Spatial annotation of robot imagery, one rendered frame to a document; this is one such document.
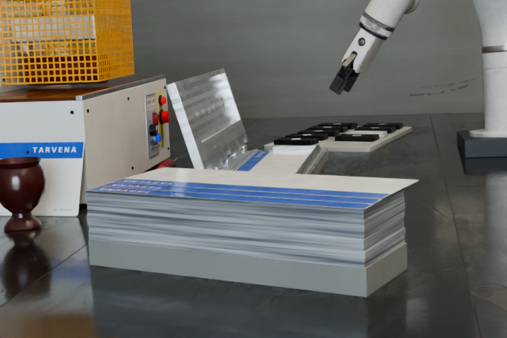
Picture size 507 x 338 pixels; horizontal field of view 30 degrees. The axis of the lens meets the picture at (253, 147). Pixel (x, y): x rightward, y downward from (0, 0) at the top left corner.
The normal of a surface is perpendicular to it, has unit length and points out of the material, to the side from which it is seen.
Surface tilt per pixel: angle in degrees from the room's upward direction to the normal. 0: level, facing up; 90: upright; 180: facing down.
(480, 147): 90
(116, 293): 0
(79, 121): 90
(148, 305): 0
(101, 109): 90
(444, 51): 90
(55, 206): 69
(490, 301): 0
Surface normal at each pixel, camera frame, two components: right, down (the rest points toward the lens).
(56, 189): -0.24, -0.22
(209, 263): -0.49, 0.14
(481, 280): -0.04, -0.99
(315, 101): -0.16, 0.15
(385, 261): 0.87, 0.03
